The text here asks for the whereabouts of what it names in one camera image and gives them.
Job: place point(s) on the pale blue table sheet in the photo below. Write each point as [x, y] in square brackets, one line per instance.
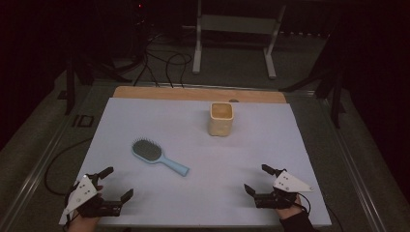
[206, 193]

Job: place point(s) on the person's left hand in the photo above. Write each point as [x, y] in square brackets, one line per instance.
[84, 224]

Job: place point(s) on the white metal stand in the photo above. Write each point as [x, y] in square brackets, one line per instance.
[237, 24]

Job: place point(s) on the beige square cup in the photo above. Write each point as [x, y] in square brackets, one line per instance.
[221, 124]

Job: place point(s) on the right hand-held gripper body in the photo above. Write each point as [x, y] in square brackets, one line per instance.
[290, 184]

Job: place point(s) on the black metal stand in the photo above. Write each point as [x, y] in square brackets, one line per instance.
[335, 90]

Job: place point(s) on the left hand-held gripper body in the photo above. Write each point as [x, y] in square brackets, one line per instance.
[83, 194]

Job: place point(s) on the person's right hand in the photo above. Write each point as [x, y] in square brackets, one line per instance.
[288, 212]

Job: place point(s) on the black tripod stand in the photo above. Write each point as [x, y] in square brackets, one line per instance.
[70, 87]

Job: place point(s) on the light blue hairbrush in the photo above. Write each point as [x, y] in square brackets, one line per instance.
[146, 150]

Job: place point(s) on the metal floor rail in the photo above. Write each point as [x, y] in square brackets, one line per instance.
[353, 167]
[35, 174]

